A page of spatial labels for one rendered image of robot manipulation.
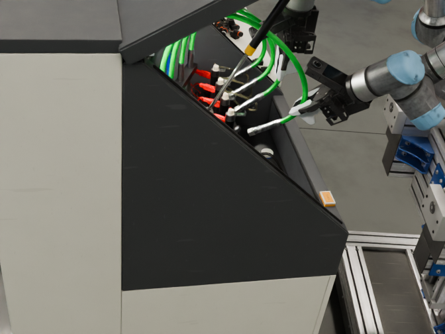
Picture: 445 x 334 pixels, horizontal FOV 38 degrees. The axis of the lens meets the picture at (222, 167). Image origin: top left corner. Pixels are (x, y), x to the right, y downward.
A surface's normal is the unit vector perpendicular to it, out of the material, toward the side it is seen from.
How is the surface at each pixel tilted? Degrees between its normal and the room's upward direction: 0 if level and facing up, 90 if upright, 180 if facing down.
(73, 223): 90
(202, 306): 90
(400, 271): 0
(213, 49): 90
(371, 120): 0
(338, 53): 0
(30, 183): 90
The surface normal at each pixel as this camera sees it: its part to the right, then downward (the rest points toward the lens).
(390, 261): 0.10, -0.78
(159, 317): 0.18, 0.62
